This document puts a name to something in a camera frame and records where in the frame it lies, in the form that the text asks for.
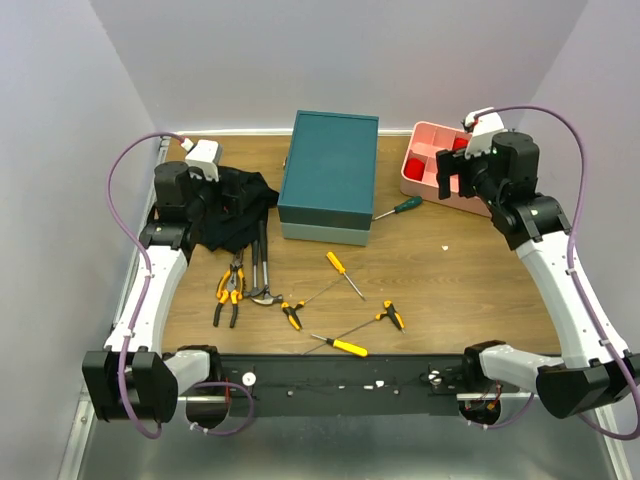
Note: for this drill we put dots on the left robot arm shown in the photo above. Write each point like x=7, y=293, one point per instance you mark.
x=130, y=377

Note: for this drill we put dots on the pink compartment tray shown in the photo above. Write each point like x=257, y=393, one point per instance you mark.
x=425, y=141

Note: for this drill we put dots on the red roll left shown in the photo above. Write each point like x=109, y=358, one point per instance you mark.
x=414, y=169

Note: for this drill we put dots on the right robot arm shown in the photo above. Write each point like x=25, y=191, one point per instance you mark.
x=595, y=367

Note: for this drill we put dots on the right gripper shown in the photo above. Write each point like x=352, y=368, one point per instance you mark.
x=451, y=168

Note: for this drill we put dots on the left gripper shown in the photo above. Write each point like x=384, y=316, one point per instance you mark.
x=226, y=204

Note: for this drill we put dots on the black cloth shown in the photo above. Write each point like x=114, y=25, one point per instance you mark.
x=234, y=234

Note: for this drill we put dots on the needle nose pliers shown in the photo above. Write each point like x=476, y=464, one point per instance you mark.
x=231, y=285

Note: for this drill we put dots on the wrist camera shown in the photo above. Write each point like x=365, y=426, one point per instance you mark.
x=483, y=125
x=203, y=154

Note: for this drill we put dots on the red roll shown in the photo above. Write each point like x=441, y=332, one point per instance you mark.
x=414, y=169
x=459, y=143

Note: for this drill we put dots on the teal drawer cabinet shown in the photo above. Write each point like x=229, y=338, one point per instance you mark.
x=328, y=189

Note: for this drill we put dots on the green handled screwdriver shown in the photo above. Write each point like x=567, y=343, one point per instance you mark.
x=408, y=204

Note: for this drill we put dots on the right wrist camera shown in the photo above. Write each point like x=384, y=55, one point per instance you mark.
x=483, y=125

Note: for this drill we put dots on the yellow black screwdriver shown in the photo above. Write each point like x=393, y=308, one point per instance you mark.
x=343, y=346

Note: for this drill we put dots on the red roll middle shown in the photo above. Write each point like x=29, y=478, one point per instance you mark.
x=459, y=143

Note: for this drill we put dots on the claw hammer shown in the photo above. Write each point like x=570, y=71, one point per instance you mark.
x=265, y=298

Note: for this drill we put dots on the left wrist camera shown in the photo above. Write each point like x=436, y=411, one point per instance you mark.
x=203, y=154

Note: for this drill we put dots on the slim orange screwdriver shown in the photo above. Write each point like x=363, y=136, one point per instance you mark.
x=338, y=265

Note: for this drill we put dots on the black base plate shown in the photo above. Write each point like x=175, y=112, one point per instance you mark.
x=296, y=385

